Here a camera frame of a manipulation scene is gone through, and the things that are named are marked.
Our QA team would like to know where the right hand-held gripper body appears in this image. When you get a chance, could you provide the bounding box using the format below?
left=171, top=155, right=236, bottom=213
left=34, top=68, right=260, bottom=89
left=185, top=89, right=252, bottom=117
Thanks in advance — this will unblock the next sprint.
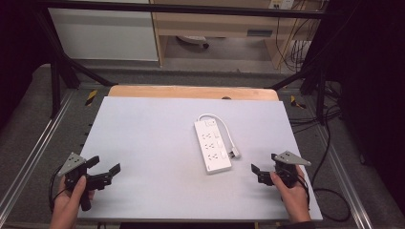
left=258, top=150, right=312, bottom=189

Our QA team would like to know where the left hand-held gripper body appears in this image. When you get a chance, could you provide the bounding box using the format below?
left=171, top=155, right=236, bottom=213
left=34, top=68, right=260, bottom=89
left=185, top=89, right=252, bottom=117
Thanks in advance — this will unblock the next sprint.
left=56, top=152, right=113, bottom=212

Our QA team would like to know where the white power strip cable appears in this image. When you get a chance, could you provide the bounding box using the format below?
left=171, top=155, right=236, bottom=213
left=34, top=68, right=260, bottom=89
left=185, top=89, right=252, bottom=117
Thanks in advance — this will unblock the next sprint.
left=197, top=113, right=242, bottom=159

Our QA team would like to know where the white power strip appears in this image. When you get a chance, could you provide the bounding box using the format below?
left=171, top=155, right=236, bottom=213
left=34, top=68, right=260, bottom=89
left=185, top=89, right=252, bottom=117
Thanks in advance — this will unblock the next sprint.
left=193, top=118, right=233, bottom=176

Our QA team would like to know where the person's left hand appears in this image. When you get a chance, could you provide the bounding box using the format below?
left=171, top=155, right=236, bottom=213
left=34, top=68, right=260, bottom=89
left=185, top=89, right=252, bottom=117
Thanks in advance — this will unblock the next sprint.
left=49, top=175, right=96, bottom=221

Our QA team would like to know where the person's right hand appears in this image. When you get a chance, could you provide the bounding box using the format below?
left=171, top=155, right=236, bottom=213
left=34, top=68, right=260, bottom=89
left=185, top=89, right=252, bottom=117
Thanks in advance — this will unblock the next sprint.
left=269, top=165, right=311, bottom=223

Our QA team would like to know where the yellow black tape strip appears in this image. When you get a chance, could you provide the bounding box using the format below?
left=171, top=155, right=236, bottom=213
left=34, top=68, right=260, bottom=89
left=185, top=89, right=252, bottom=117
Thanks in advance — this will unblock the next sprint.
left=84, top=90, right=98, bottom=107
left=289, top=94, right=307, bottom=110

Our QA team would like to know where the wooden table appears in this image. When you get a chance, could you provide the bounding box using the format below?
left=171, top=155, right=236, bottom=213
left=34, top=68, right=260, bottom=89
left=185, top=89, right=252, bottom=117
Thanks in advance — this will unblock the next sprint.
left=108, top=84, right=280, bottom=102

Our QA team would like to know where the black curtain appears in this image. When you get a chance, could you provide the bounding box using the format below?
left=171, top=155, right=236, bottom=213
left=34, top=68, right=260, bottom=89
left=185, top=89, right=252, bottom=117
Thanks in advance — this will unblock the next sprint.
left=324, top=0, right=405, bottom=218
left=0, top=0, right=56, bottom=128

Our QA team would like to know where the white cabinet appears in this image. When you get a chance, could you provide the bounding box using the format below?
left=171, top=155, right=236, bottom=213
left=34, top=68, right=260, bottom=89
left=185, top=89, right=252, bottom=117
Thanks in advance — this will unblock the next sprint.
left=48, top=8, right=160, bottom=62

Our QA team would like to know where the office chair base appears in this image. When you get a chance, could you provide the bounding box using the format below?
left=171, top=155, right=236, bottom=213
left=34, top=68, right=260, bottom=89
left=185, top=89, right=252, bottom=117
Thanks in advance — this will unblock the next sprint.
left=176, top=34, right=210, bottom=50

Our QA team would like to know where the light wooden desk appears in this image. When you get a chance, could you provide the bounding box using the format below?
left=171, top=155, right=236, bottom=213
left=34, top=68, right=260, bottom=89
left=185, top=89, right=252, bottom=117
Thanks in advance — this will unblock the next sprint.
left=149, top=0, right=319, bottom=70

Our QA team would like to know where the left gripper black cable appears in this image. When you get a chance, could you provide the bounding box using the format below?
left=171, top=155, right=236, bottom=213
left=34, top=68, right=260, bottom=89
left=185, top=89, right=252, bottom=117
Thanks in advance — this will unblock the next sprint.
left=48, top=165, right=70, bottom=213

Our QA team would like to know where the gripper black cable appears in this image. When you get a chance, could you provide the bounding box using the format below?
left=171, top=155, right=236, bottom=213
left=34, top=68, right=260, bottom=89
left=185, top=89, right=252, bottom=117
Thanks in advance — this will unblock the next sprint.
left=295, top=173, right=311, bottom=211
left=48, top=165, right=70, bottom=213

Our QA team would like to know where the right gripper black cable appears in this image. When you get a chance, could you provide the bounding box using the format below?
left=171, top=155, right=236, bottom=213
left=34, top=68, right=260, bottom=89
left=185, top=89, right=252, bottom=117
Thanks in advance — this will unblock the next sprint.
left=295, top=173, right=311, bottom=211

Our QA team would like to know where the aluminium rail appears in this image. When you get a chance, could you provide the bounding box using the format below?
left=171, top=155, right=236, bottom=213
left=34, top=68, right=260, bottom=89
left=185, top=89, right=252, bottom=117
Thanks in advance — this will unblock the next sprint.
left=0, top=90, right=77, bottom=218
left=313, top=123, right=373, bottom=229

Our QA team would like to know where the black floor cable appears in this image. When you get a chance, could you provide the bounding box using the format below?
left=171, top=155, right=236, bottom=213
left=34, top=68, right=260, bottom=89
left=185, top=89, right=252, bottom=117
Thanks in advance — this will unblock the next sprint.
left=288, top=104, right=352, bottom=223

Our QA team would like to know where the bundle of black cables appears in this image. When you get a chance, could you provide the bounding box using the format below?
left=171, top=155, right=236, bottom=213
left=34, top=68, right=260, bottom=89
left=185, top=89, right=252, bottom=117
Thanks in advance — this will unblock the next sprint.
left=275, top=0, right=323, bottom=73

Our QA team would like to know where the white wall socket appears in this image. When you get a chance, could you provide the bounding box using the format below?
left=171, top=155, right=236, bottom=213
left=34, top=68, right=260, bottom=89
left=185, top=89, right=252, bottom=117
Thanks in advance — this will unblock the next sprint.
left=268, top=0, right=295, bottom=10

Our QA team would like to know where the black metal frame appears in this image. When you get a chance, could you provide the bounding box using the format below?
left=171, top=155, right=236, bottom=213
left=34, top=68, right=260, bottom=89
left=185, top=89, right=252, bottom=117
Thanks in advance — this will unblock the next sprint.
left=32, top=0, right=332, bottom=126

